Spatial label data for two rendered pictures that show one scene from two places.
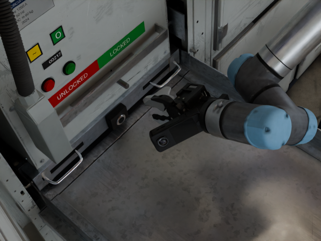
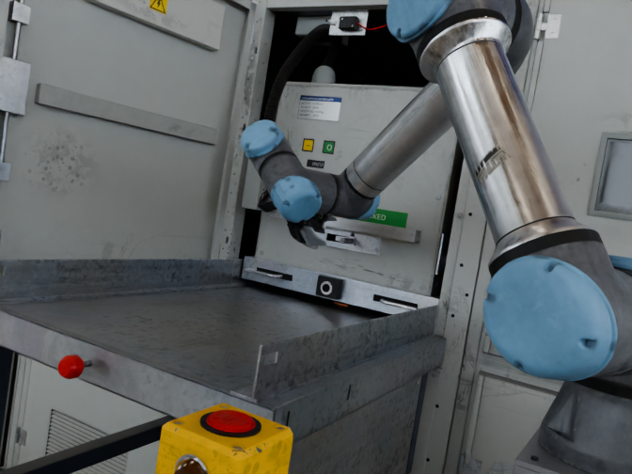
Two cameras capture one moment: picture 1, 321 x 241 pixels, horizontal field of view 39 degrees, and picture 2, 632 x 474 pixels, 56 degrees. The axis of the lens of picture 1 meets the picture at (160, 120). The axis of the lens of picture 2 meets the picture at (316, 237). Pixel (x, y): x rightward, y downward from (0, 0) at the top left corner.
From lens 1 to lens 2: 1.47 m
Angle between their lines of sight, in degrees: 77
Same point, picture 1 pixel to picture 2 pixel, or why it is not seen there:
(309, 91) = not seen: outside the picture
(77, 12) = (351, 142)
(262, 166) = not seen: hidden behind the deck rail
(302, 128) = (281, 171)
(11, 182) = (228, 217)
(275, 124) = (259, 124)
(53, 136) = (252, 172)
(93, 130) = (306, 277)
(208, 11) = (484, 269)
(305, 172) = not seen: hidden behind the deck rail
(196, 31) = (457, 279)
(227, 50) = (506, 381)
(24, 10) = (319, 107)
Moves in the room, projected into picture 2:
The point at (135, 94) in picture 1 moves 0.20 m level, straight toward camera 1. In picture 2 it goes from (362, 292) to (283, 285)
